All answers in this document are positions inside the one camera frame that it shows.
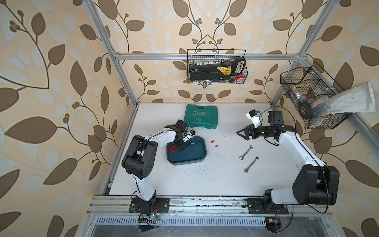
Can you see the black wire basket back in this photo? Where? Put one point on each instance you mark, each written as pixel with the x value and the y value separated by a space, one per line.
pixel 202 55

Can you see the lower silver wrench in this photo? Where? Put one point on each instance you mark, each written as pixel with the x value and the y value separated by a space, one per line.
pixel 251 164

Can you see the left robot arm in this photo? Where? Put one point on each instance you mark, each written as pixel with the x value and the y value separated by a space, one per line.
pixel 140 156

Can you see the silver wrench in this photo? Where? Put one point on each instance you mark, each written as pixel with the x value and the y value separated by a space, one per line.
pixel 251 164
pixel 246 152

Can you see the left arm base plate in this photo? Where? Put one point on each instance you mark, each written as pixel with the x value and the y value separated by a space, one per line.
pixel 154 206

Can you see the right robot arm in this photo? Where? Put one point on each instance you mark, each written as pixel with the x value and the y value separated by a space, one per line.
pixel 316 182

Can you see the upper silver wrench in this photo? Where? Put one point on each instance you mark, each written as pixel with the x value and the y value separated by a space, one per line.
pixel 246 152

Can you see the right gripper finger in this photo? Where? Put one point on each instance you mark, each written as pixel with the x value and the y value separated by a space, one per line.
pixel 244 131
pixel 246 136

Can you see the red white tape roll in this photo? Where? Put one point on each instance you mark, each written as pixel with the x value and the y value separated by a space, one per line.
pixel 239 79

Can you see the black wire basket right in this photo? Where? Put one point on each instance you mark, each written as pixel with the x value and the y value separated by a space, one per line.
pixel 306 83

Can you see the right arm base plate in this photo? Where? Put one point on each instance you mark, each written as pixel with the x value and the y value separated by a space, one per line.
pixel 259 206

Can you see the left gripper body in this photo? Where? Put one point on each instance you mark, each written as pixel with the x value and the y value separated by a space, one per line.
pixel 183 145

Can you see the black tape measure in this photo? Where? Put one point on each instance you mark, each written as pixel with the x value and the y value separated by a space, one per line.
pixel 305 110

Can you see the green tool case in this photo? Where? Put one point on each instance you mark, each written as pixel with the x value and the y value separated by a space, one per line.
pixel 201 116

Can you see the black wire basket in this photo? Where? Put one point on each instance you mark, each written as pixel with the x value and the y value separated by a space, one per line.
pixel 202 55
pixel 306 83

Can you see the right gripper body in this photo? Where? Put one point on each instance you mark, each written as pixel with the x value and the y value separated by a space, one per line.
pixel 261 131

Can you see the teal plastic storage box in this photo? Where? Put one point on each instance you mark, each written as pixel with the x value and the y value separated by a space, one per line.
pixel 194 152

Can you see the red sleeve in box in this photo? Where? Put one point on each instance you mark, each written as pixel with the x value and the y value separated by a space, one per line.
pixel 172 149

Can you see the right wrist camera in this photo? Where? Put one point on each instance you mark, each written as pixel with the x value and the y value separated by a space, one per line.
pixel 254 117

